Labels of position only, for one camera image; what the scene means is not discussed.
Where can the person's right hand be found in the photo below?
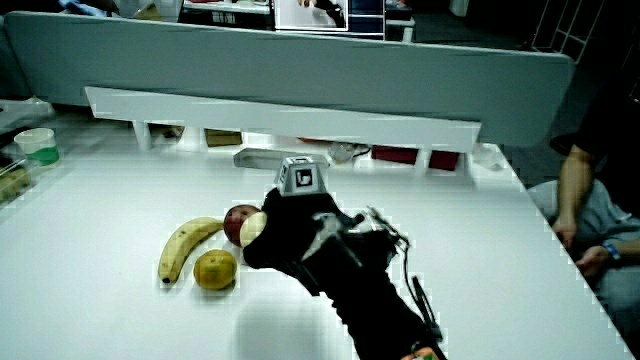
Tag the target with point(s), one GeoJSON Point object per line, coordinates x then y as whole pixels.
{"type": "Point", "coordinates": [290, 235]}

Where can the pale yellow pear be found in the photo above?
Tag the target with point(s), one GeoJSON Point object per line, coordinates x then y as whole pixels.
{"type": "Point", "coordinates": [253, 229]}

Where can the red apple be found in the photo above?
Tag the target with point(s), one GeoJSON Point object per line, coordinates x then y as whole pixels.
{"type": "Point", "coordinates": [233, 223]}

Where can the yellow orange fruit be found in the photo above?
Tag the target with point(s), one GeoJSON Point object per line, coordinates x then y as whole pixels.
{"type": "Point", "coordinates": [215, 270]}

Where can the grey flat tray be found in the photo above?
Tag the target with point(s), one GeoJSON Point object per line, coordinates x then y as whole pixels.
{"type": "Point", "coordinates": [260, 157]}

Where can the clear round object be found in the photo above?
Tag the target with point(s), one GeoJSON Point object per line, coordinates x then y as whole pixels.
{"type": "Point", "coordinates": [341, 151]}

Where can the yellow banana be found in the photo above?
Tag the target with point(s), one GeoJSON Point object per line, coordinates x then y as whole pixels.
{"type": "Point", "coordinates": [182, 242]}

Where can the white shelf riser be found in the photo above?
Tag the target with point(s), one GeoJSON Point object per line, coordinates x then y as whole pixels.
{"type": "Point", "coordinates": [280, 119]}

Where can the brown cardboard box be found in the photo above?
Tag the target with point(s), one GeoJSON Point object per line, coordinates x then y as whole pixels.
{"type": "Point", "coordinates": [223, 137]}

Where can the red box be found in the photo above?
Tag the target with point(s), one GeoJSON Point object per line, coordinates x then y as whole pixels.
{"type": "Point", "coordinates": [444, 160]}
{"type": "Point", "coordinates": [394, 154]}

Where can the grey partition panel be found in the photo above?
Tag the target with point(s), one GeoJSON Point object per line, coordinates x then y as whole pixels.
{"type": "Point", "coordinates": [300, 65]}

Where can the framed white screen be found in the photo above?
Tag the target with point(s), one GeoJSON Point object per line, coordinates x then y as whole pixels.
{"type": "Point", "coordinates": [310, 14]}

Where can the blue drawer cabinet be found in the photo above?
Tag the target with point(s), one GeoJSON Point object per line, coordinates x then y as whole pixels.
{"type": "Point", "coordinates": [366, 17]}

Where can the white and green cup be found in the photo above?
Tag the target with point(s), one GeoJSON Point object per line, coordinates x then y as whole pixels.
{"type": "Point", "coordinates": [39, 147]}

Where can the clear food container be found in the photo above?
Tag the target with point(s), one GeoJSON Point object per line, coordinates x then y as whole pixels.
{"type": "Point", "coordinates": [14, 181]}

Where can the blue wristband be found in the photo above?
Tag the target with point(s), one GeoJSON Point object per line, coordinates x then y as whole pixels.
{"type": "Point", "coordinates": [611, 250]}

